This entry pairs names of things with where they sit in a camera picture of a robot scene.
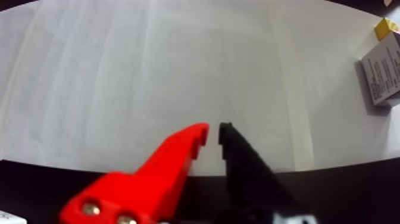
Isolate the white carton with Professional label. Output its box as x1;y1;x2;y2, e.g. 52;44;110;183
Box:
0;210;28;224

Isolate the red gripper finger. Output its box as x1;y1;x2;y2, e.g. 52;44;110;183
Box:
58;122;210;224

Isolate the black and white cardboard box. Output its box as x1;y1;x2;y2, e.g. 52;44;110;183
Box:
361;30;400;108

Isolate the yellow cube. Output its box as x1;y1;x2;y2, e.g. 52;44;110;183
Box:
374;17;400;41

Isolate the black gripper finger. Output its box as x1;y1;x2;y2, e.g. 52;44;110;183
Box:
217;122;310;224

